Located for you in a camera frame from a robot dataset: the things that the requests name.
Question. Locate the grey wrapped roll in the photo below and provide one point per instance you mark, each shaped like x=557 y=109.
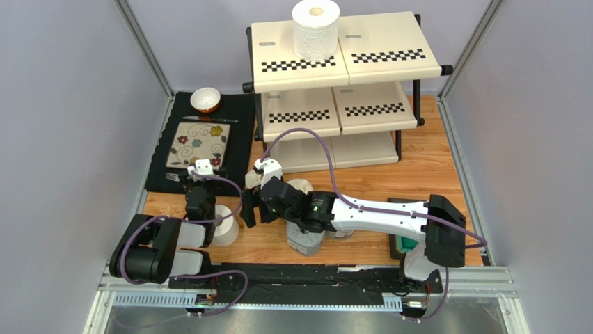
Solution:
x=340 y=234
x=304 y=242

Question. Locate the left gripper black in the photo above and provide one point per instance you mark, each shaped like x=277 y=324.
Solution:
x=188 y=181

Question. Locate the beige wrapped roll back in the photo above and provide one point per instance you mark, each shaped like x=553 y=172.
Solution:
x=252 y=179

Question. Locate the grey wrapped roll left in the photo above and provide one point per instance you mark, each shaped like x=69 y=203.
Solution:
x=304 y=242

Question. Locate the beige roll front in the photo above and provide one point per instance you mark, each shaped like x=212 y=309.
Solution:
x=302 y=185

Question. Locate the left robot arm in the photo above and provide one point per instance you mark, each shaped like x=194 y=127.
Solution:
x=154 y=248

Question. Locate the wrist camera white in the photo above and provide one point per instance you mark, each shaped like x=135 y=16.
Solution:
x=201 y=168
x=268 y=169

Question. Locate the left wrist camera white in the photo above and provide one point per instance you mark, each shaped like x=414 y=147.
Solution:
x=201 y=168

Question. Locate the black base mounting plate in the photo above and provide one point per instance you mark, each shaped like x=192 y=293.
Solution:
x=309 y=284

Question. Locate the floral square plate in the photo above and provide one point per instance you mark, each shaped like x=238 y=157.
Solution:
x=193 y=141

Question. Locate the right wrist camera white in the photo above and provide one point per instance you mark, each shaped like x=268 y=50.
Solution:
x=268 y=169

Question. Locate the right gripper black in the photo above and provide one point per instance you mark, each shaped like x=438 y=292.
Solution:
x=252 y=203

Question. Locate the beige roll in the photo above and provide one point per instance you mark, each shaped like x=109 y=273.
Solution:
x=252 y=179
x=302 y=185

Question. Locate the white and orange bowl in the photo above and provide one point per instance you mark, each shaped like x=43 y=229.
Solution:
x=206 y=100

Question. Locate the cream checkered three-tier shelf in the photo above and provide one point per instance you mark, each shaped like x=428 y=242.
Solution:
x=346 y=111

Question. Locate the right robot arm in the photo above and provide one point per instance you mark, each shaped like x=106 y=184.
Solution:
x=436 y=225

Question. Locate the green square dish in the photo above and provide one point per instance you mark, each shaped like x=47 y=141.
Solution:
x=398 y=245

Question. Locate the black cloth placemat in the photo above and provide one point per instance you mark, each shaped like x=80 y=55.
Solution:
x=238 y=107

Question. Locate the white paper roll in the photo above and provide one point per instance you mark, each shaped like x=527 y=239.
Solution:
x=315 y=29
x=227 y=230

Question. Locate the grey wrapped roll right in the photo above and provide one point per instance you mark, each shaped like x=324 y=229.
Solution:
x=340 y=234

